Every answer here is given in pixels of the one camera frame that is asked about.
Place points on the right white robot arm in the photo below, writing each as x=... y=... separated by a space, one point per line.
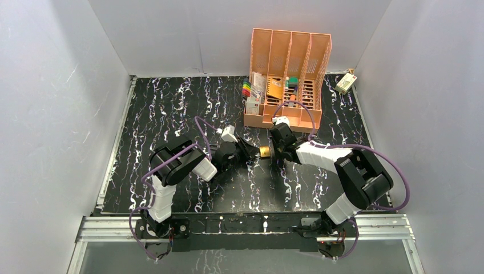
x=361 y=174

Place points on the brass padlock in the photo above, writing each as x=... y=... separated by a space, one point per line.
x=265 y=152

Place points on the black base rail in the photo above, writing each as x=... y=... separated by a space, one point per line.
x=244 y=230

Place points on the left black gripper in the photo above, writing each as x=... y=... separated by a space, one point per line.
x=244 y=150

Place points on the orange booklet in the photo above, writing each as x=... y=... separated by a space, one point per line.
x=275 y=88

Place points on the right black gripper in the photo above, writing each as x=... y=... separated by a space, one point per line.
x=279 y=154

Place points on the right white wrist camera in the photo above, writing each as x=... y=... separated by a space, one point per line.
x=280 y=120

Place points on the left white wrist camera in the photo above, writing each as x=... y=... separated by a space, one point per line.
x=228 y=134

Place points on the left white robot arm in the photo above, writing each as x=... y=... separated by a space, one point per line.
x=173 y=162

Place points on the white card boxes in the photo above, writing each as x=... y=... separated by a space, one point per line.
x=253 y=103

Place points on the orange plastic file organizer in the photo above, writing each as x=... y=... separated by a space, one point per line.
x=286 y=73

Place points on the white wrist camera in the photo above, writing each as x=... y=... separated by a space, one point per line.
x=280 y=120
x=228 y=134

